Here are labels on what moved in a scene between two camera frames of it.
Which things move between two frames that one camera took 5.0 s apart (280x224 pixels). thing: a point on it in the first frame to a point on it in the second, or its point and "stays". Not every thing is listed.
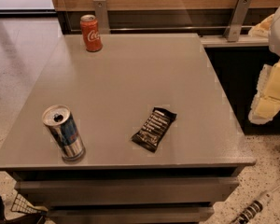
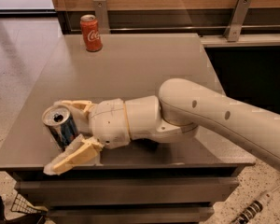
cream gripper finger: (273, 92) to (80, 151)
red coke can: (89, 24) stays
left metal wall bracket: (102, 16) stays
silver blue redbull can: (60, 121) stays
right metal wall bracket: (236, 20) stays
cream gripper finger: (262, 28) to (83, 105)
